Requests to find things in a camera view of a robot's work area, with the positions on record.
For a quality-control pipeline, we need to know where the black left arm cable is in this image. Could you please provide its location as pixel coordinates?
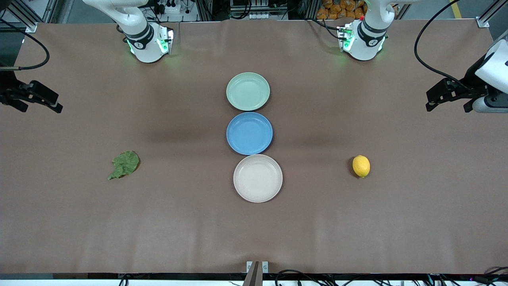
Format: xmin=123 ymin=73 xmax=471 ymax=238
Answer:
xmin=414 ymin=0 xmax=475 ymax=93

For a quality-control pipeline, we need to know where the beige plate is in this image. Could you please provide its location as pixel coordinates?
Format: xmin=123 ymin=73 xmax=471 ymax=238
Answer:
xmin=233 ymin=154 xmax=283 ymax=203

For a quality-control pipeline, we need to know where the black looped cable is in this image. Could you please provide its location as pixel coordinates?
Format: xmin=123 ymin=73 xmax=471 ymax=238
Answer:
xmin=275 ymin=269 xmax=330 ymax=286

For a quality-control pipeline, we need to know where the orange snack bag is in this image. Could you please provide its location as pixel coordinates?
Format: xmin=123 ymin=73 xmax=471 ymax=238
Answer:
xmin=316 ymin=0 xmax=366 ymax=20

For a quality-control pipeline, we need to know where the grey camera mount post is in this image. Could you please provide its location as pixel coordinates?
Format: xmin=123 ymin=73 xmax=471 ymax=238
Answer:
xmin=242 ymin=261 xmax=269 ymax=286

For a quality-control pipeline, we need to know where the pale green plate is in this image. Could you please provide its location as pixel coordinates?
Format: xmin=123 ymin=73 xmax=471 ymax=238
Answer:
xmin=226 ymin=72 xmax=271 ymax=111

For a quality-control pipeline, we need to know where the aluminium frame profile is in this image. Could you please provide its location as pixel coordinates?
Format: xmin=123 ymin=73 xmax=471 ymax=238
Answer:
xmin=0 ymin=0 xmax=38 ymax=33
xmin=475 ymin=0 xmax=508 ymax=29

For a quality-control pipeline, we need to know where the brown table cloth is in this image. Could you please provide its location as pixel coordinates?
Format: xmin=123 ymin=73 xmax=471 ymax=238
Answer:
xmin=0 ymin=18 xmax=508 ymax=275

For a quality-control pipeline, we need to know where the yellow lemon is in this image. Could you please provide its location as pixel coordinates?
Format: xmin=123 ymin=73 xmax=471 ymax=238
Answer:
xmin=352 ymin=155 xmax=371 ymax=179

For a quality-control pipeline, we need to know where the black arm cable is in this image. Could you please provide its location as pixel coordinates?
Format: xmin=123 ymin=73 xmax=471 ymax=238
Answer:
xmin=414 ymin=0 xmax=475 ymax=93
xmin=0 ymin=19 xmax=50 ymax=71

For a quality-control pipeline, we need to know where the white power strip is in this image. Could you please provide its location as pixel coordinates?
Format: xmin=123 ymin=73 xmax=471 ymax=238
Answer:
xmin=161 ymin=0 xmax=185 ymax=15

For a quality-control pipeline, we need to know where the green lettuce leaf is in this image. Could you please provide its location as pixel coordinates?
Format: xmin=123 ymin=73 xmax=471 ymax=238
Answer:
xmin=107 ymin=150 xmax=140 ymax=181

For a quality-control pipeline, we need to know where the blue plate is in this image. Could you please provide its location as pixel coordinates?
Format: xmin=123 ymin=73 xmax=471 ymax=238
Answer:
xmin=226 ymin=112 xmax=273 ymax=156

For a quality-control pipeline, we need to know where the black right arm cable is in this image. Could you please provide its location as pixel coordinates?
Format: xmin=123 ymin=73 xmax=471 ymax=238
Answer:
xmin=0 ymin=19 xmax=50 ymax=71

